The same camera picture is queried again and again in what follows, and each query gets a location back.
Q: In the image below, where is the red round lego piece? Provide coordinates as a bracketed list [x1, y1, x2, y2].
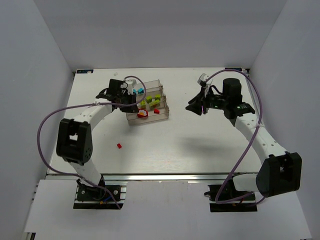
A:
[137, 109, 149, 118]

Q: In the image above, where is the green 2x2 lego brick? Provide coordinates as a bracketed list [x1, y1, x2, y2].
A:
[145, 96, 153, 103]
[154, 94, 161, 101]

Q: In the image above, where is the green 2x4 lego brick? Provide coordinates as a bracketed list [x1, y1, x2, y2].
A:
[149, 100, 161, 110]

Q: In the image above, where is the red lego cone piece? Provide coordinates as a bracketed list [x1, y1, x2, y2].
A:
[153, 108, 160, 114]

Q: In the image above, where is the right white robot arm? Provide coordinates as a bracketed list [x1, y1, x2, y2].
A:
[186, 74, 302, 198]

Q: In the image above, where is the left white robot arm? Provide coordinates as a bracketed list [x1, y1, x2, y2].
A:
[56, 77, 139, 187]

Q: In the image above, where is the clear tiered acrylic container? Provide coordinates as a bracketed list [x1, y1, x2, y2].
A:
[126, 79, 170, 126]

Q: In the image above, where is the right blue table label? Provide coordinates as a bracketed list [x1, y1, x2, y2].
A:
[224, 67, 243, 72]

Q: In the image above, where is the blue table label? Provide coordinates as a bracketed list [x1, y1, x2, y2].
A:
[76, 69, 94, 74]
[224, 67, 243, 72]

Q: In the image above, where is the left blue table label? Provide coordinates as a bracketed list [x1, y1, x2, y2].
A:
[76, 69, 94, 74]

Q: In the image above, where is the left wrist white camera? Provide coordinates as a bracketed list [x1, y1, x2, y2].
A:
[124, 78, 137, 93]

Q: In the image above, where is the wrist white camera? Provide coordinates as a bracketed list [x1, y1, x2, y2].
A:
[124, 78, 137, 93]
[197, 73, 211, 97]

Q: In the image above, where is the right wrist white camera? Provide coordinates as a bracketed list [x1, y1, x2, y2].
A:
[197, 73, 211, 97]

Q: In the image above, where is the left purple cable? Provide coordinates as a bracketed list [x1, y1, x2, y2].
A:
[36, 75, 146, 210]

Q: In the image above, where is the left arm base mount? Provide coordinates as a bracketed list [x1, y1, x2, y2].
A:
[73, 178, 127, 210]

